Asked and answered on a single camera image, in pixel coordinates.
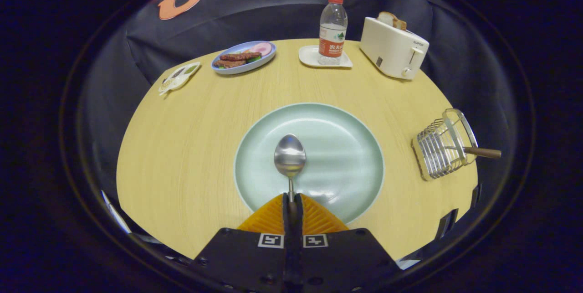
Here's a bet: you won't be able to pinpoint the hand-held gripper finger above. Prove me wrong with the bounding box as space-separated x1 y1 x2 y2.
191 193 294 293
294 193 404 293

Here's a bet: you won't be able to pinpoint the metal spoon with wooden handle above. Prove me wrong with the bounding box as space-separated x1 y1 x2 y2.
274 134 307 205

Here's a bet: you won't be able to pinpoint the metal fork with wooden handle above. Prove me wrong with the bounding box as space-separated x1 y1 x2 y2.
444 146 502 160

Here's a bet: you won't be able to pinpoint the mint green round plate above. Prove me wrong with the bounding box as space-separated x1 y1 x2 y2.
234 103 385 225

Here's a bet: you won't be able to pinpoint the white paper sheets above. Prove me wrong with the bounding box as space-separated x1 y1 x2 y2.
101 190 133 234

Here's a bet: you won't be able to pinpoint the blue round plate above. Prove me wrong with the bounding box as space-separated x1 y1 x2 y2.
211 41 277 75

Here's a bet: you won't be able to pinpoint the small white rectangular tray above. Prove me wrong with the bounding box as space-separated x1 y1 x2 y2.
298 45 353 69

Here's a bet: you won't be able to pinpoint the pink ham slice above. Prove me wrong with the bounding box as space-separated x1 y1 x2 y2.
248 42 273 56

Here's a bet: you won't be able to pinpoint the white divided sauce dish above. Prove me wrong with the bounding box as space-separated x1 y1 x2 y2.
158 62 201 96

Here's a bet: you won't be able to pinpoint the white toaster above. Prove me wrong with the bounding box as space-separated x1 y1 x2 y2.
359 16 430 80

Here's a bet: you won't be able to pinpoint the clear bottle with red cap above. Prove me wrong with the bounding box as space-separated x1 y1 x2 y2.
318 0 348 66

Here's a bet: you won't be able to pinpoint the metal wire basket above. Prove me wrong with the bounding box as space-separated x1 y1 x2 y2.
411 108 479 181

